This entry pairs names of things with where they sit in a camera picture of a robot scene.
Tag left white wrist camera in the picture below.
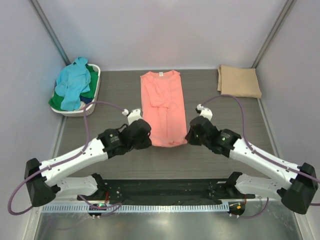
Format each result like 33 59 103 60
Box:
122 108 142 125

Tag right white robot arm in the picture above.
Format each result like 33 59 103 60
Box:
185 116 319 215

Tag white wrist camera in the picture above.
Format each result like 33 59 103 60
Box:
195 104 213 121
122 108 142 125

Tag folded beige t shirt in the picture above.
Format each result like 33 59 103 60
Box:
217 65 262 99

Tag left aluminium frame post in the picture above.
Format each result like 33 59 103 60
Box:
29 0 71 66

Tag white plastic laundry basket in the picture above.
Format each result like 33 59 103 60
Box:
50 63 101 117

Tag green t shirt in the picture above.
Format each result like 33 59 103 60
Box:
48 65 98 111

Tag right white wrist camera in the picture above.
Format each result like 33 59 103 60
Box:
195 104 213 121

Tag salmon pink t shirt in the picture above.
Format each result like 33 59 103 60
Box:
140 70 187 148

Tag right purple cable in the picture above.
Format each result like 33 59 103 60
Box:
195 94 320 220

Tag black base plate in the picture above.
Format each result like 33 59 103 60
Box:
83 178 256 206

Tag light blue t shirt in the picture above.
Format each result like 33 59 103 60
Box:
54 57 91 111

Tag white slotted cable duct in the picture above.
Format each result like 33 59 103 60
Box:
42 202 230 214

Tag aluminium frame post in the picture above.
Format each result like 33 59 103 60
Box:
29 0 71 66
251 0 297 69

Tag right aluminium frame post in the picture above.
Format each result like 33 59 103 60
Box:
251 0 297 69

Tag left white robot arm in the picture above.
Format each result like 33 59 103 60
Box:
24 119 152 207

